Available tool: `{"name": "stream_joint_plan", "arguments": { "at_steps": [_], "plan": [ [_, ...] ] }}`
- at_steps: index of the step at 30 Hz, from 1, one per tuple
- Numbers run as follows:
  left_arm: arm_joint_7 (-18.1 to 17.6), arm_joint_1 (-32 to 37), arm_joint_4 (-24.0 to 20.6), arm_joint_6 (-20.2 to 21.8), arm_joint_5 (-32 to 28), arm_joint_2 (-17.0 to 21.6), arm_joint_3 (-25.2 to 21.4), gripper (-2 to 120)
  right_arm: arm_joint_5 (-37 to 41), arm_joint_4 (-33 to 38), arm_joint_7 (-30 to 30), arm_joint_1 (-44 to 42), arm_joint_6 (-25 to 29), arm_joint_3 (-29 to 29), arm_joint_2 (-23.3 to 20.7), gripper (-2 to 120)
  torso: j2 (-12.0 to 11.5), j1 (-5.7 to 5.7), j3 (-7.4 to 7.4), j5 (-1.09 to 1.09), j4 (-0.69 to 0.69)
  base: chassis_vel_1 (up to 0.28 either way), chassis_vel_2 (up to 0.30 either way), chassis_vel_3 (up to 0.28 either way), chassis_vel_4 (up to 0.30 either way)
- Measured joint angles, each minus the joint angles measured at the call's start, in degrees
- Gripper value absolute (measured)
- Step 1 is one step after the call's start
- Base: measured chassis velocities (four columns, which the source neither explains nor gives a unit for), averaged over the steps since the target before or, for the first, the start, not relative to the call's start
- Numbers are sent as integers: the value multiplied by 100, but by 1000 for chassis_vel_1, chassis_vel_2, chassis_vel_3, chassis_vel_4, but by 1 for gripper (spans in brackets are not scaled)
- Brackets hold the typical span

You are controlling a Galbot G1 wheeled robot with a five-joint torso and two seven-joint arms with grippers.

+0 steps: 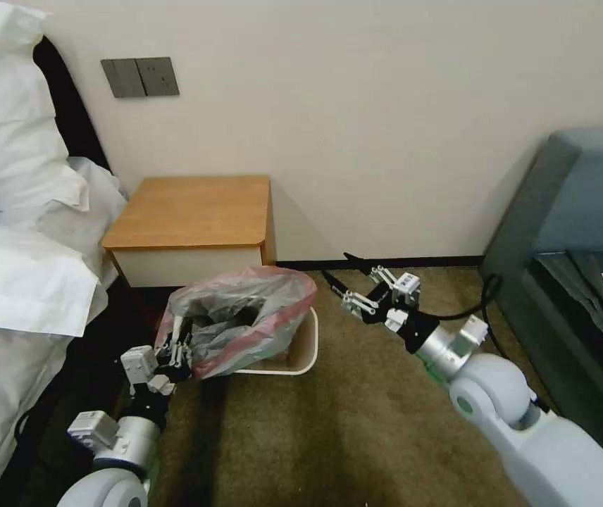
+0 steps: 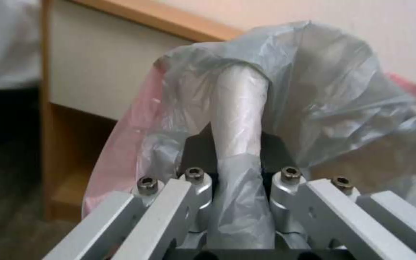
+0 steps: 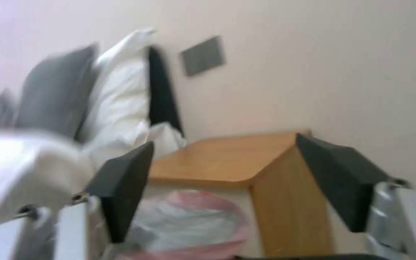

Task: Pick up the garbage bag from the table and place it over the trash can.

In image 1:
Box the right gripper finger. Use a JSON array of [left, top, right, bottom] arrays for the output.
[[342, 251, 404, 286], [321, 270, 383, 315]]

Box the black headboard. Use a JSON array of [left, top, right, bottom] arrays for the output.
[[32, 35, 113, 178]]

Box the grey wall switch panel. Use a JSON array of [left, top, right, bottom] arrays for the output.
[[100, 57, 142, 100]]

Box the small white pillow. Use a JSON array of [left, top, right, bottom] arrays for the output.
[[42, 156, 129, 249]]

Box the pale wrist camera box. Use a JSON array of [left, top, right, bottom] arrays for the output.
[[392, 272, 421, 300], [120, 346, 158, 384]]

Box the dark baseboard strip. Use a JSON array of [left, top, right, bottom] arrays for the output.
[[275, 254, 488, 269]]

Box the cream plastic trash can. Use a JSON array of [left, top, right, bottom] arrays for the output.
[[231, 306, 320, 377]]

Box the grey blue sofa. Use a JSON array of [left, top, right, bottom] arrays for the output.
[[480, 126, 603, 430]]

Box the translucent grey red garbage bag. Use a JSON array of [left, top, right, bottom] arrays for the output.
[[154, 266, 318, 382]]

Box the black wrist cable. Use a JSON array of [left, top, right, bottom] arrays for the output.
[[421, 273, 526, 366]]

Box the flat white pillow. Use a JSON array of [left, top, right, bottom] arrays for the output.
[[0, 221, 103, 339]]

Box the large white pillow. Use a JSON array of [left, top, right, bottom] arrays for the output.
[[0, 0, 91, 223]]

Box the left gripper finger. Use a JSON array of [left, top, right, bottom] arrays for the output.
[[153, 341, 177, 368], [174, 342, 196, 370]]

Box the grey wall socket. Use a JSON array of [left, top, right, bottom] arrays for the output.
[[135, 56, 180, 98]]

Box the white bed sheet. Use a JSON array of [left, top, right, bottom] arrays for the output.
[[0, 248, 123, 507]]

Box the wooden nightstand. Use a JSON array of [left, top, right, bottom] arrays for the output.
[[101, 175, 277, 289]]

